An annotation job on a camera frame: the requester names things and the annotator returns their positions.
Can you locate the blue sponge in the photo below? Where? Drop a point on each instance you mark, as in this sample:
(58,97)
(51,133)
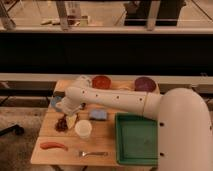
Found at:
(98,114)

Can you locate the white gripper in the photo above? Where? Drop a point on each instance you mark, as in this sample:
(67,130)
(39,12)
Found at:
(68,107)

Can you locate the wooden table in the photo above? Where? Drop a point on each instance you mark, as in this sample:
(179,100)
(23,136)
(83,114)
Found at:
(91,139)

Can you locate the purple bowl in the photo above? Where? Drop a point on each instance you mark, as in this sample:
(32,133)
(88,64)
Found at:
(145,84)

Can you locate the red bowl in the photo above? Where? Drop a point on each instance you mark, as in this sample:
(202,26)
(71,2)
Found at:
(101,82)

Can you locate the white plastic cup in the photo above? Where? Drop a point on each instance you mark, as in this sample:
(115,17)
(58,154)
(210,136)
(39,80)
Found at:
(83,128)

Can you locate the orange sausage toy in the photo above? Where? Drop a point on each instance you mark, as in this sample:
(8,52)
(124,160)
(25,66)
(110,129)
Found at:
(49,145)

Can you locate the metal fork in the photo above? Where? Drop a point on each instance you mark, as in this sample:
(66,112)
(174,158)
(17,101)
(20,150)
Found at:
(84,154)

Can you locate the green plastic tray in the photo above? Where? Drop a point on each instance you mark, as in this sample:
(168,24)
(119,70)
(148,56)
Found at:
(136,140)

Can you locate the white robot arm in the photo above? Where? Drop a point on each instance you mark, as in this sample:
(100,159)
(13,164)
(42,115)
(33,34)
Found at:
(185,131)

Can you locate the yellow apple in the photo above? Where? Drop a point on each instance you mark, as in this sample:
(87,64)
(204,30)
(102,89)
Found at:
(70,120)

